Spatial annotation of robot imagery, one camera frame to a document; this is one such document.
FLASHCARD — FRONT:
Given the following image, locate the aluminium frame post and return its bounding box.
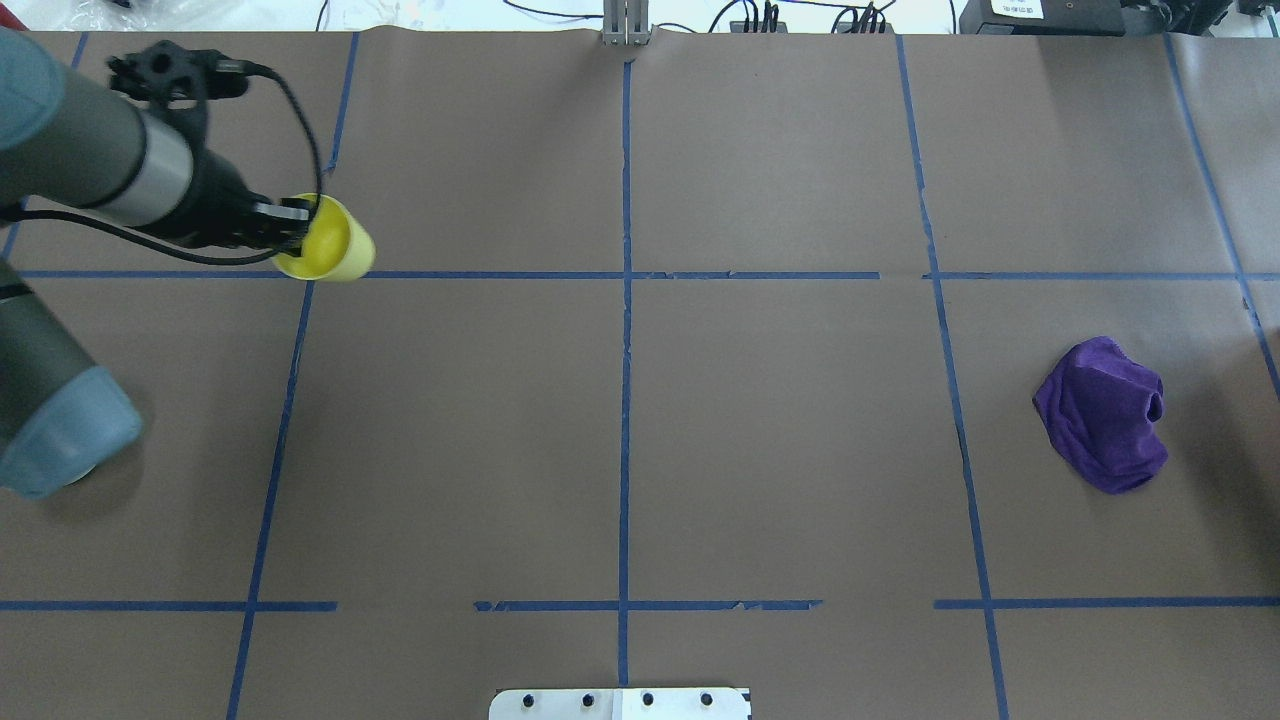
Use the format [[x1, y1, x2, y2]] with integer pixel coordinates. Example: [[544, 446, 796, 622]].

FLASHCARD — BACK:
[[602, 0, 653, 47]]

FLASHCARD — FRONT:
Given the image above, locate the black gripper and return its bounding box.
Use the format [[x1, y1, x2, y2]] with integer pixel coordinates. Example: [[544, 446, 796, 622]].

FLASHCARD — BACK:
[[170, 149, 314, 251]]

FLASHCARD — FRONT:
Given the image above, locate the purple cloth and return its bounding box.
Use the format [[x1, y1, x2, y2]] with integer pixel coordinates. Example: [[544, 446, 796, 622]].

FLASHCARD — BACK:
[[1032, 336, 1169, 495]]

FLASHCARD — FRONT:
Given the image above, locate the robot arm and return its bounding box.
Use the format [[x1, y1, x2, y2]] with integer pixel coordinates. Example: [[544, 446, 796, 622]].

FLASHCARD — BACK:
[[3, 28, 323, 498]]

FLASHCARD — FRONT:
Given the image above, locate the yellow plastic cup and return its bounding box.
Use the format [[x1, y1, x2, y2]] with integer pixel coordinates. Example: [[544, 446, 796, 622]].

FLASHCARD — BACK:
[[270, 195, 376, 282]]

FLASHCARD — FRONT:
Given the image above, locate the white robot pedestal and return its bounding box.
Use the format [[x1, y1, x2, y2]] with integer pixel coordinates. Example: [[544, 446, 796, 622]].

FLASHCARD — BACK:
[[488, 687, 753, 719]]

